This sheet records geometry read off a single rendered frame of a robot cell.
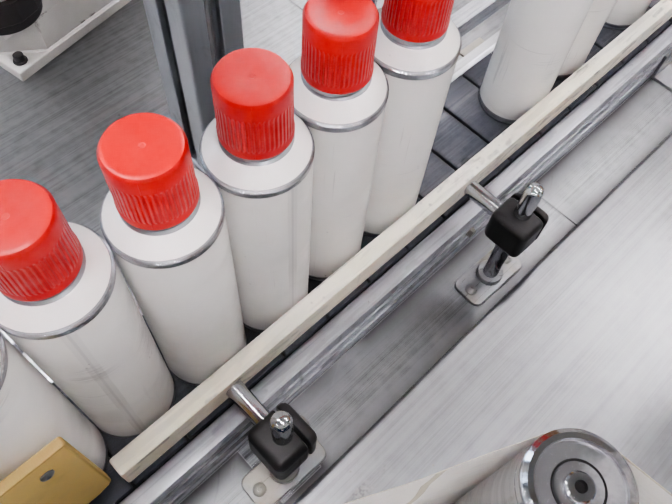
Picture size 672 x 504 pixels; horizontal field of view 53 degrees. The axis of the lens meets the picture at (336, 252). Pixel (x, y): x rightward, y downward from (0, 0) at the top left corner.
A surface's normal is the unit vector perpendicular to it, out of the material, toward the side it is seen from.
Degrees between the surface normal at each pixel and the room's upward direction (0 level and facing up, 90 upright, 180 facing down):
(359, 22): 2
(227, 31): 90
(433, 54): 42
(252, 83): 3
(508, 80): 90
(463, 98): 0
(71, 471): 90
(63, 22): 90
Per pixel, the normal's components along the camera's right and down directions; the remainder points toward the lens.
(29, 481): 0.69, 0.65
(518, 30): -0.76, 0.54
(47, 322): 0.25, 0.25
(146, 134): 0.04, -0.44
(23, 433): 0.89, 0.43
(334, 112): -0.01, 0.22
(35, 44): 0.16, 0.87
